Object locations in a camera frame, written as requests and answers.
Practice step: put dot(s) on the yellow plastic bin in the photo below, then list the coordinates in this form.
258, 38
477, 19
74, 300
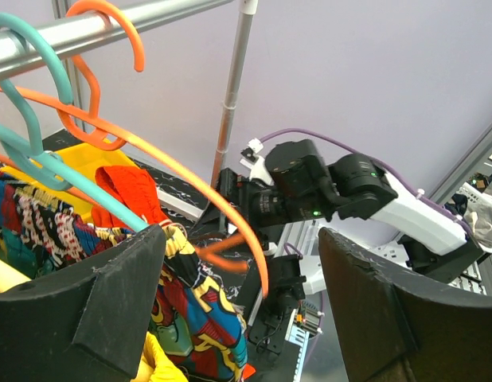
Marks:
84, 158

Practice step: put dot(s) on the silver clothes rail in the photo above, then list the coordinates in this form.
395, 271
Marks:
85, 32

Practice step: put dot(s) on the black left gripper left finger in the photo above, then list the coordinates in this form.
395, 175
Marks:
128, 270

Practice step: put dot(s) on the orange plastic hanger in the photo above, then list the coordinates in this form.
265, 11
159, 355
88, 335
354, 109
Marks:
205, 189

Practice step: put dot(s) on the comic print shorts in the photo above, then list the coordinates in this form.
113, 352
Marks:
193, 321

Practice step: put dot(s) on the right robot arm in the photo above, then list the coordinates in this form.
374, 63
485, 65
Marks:
292, 183

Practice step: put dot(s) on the yellow shorts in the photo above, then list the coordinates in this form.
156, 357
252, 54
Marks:
154, 364

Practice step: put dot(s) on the teal plastic hanger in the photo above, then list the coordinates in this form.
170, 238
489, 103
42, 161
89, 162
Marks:
28, 153

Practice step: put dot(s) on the white clothes rack base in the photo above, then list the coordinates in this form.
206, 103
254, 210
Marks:
179, 206

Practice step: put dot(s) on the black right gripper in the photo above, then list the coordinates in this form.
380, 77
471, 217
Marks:
216, 224

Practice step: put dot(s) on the orange shorts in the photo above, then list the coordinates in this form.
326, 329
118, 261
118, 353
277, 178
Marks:
134, 188

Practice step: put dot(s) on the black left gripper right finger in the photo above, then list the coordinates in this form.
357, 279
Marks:
396, 325

